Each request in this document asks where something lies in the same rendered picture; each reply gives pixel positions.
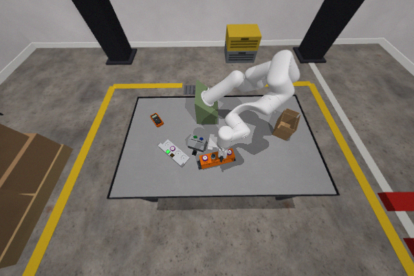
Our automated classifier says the orange test tube rack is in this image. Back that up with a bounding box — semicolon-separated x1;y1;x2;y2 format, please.
199;148;235;169

